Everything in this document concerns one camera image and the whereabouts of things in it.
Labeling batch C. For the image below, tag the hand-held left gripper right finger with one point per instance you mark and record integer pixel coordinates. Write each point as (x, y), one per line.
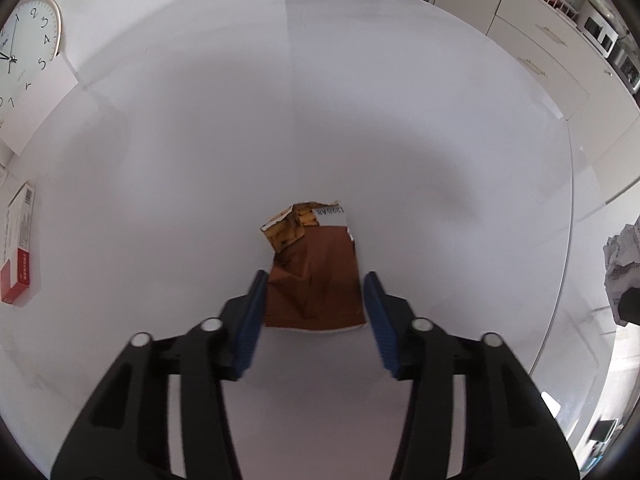
(380, 325)

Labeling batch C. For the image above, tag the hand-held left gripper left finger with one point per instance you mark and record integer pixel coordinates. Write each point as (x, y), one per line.
(250, 325)

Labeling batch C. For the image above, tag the brown snack wrapper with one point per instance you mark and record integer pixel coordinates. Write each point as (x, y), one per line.
(320, 275)

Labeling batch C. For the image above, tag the red and white box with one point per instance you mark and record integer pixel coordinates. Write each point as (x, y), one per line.
(17, 250)

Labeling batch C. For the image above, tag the crumpled white paper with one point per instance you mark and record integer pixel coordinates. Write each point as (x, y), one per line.
(622, 260)

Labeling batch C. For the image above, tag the white paper sheet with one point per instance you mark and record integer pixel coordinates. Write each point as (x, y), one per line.
(50, 105)

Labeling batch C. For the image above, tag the white drawer cabinet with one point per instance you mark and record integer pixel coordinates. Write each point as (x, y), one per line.
(545, 65)

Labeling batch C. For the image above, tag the white microwave oven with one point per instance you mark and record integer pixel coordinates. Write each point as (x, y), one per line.
(599, 30)

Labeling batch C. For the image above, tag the white wall clock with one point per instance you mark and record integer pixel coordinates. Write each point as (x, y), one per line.
(25, 60)

